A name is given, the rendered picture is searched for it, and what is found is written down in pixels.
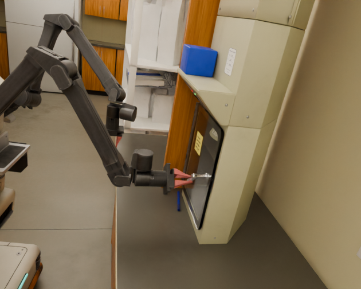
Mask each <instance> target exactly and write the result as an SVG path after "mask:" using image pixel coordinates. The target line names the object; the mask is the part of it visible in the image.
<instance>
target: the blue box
mask: <svg viewBox="0 0 361 289"><path fill-rule="evenodd" d="M217 53H218V52H217V51H216V50H213V49H211V48H207V47H203V46H196V45H189V44H184V45H183V52H182V59H181V64H180V69H181V70H182V71H183V72H184V73H185V74H187V75H195V76H204V77H213V72H214V67H215V62H216V58H217Z"/></svg>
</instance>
